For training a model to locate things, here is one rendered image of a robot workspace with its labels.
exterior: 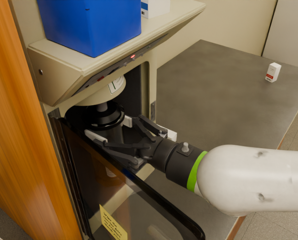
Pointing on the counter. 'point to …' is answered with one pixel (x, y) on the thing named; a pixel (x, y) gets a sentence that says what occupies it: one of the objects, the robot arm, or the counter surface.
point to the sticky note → (112, 225)
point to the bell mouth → (105, 93)
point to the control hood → (68, 86)
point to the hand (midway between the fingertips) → (106, 126)
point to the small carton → (154, 8)
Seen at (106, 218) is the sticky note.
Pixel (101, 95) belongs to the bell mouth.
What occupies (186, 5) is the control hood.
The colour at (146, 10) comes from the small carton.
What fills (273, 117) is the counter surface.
